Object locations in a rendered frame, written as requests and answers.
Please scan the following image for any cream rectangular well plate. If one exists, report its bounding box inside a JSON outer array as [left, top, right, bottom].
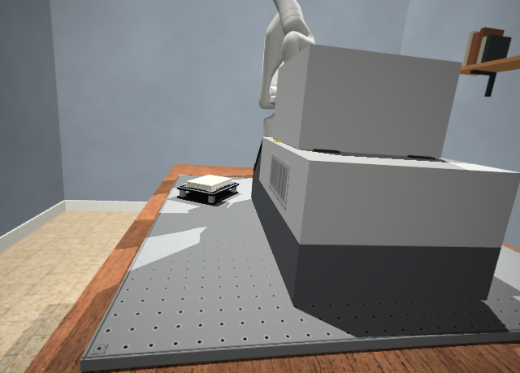
[[186, 175, 232, 191]]

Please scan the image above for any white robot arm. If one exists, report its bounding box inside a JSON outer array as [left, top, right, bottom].
[[259, 0, 315, 138]]

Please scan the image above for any black rectangular frame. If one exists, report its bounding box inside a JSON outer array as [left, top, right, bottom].
[[177, 182, 239, 205]]

